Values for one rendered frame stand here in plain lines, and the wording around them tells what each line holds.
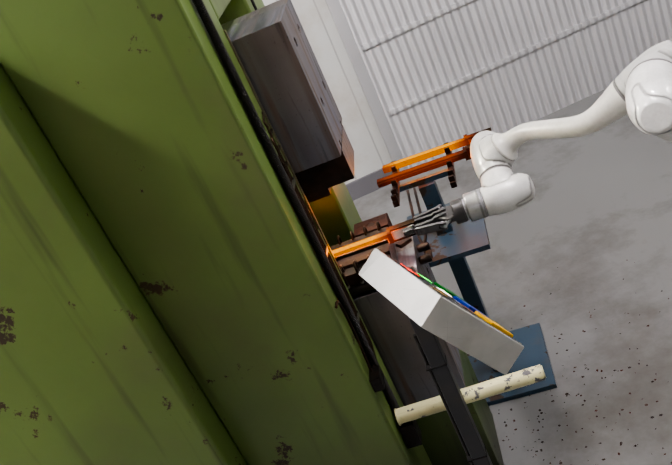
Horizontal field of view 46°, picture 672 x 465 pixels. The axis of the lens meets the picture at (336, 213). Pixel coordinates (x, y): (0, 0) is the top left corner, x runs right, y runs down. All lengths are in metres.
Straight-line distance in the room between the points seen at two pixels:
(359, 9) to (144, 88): 3.14
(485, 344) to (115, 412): 1.00
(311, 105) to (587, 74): 3.51
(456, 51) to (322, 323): 3.22
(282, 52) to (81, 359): 0.94
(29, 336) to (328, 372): 0.78
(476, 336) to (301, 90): 0.78
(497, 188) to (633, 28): 3.23
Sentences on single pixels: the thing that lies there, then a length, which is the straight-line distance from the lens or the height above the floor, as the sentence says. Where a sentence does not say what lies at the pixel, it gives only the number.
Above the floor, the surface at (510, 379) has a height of 0.64.
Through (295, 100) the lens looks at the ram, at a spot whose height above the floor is 1.56.
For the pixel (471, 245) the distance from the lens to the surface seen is 2.86.
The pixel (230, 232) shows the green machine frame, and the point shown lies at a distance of 1.99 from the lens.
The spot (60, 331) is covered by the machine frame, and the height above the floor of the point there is 1.34.
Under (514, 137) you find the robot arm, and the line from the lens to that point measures 2.47.
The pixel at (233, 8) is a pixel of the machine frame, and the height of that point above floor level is 1.78.
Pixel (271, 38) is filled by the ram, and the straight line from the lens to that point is 2.08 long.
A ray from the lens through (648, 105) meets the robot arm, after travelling 2.01.
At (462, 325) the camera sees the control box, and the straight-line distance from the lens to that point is 1.79.
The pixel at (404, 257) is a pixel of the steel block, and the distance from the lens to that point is 2.50.
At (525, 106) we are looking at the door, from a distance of 5.34.
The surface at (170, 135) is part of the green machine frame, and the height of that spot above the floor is 1.67.
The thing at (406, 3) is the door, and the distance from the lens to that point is 4.96.
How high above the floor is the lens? 2.13
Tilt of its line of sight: 24 degrees down
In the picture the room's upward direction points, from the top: 25 degrees counter-clockwise
